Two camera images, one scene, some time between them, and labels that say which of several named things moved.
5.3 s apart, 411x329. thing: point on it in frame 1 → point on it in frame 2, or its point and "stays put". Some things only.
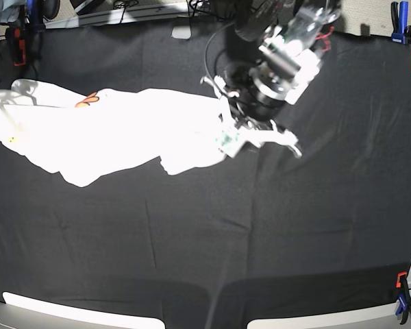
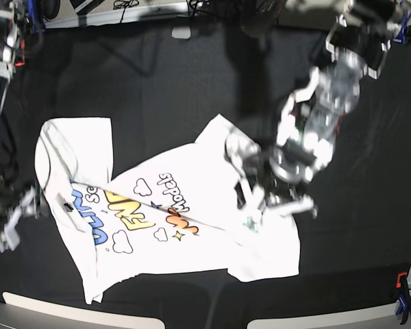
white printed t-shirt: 79,138 → 174,211
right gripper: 255,95 → 276,180
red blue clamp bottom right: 405,300 stays put
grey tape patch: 181,32 stays put
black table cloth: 260,231 stays put
